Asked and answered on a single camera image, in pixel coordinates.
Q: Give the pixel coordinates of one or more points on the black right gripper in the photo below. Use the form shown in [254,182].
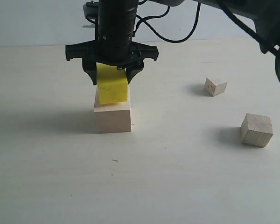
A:
[130,56]

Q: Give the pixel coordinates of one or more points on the yellow cube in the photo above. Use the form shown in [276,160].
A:
[112,84]

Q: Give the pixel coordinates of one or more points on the large light wooden cube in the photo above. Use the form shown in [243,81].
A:
[113,118]

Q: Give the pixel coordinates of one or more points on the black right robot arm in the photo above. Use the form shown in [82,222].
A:
[116,23]

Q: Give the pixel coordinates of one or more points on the small wooden cube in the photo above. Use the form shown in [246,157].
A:
[215,86]

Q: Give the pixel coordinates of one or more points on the medium wooden cube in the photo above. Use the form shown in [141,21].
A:
[256,130]

